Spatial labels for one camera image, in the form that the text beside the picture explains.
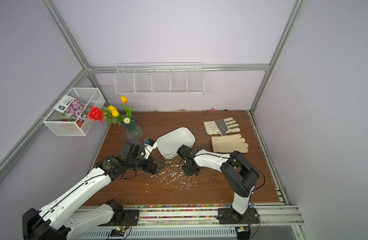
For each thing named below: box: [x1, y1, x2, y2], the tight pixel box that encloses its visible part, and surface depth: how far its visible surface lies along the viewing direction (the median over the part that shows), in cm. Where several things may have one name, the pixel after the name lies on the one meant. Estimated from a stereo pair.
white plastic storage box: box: [156, 126, 196, 159], surface depth 104 cm
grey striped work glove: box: [203, 117, 241, 136], surface depth 114 cm
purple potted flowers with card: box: [54, 94, 91, 128], surface depth 75 cm
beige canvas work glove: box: [211, 134, 249, 154], surface depth 102 cm
